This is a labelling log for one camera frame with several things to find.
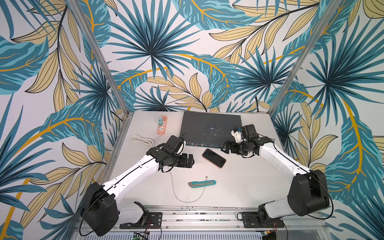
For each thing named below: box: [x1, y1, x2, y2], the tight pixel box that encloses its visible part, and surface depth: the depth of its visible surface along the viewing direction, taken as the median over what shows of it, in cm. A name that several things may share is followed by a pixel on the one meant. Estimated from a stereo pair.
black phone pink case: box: [202, 148, 227, 169], surface depth 97 cm
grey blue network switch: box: [180, 111, 242, 148], surface depth 109 cm
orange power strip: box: [157, 115, 168, 135], surface depth 109 cm
